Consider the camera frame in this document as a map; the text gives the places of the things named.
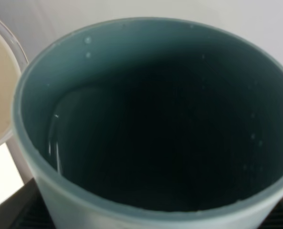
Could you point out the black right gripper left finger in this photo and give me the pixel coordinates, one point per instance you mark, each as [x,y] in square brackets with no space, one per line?
[25,209]

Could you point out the teal plastic cup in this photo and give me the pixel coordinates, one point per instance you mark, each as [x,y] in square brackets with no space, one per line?
[153,123]

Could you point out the white cup with blue sleeve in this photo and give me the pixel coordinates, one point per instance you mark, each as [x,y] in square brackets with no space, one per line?
[12,63]

